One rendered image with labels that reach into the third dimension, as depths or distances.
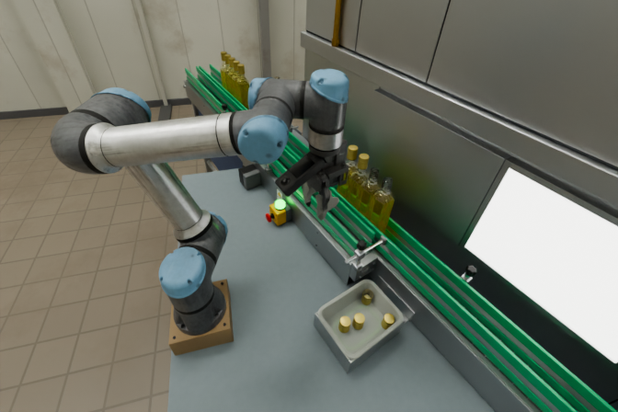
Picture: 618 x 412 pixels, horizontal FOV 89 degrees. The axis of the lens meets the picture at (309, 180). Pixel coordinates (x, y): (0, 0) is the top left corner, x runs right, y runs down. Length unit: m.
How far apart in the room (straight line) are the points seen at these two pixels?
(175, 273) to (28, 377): 1.44
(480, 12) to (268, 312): 1.04
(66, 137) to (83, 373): 1.57
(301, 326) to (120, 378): 1.15
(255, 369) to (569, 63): 1.07
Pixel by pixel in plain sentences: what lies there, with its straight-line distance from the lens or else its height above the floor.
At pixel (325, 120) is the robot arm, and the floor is 1.46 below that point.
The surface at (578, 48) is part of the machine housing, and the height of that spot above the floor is 1.58.
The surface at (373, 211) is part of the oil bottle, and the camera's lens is 1.07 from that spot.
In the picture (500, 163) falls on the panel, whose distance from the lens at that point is 0.92.
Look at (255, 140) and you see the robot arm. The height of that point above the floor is 1.49.
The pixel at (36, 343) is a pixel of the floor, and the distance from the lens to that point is 2.33.
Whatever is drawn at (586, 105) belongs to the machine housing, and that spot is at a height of 1.49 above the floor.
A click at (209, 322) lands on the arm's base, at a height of 0.87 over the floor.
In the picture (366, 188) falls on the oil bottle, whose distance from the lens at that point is 1.06.
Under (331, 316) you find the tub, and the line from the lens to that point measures 1.11.
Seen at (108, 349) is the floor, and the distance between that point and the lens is 2.12.
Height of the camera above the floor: 1.75
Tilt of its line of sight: 40 degrees down
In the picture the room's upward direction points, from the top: 3 degrees clockwise
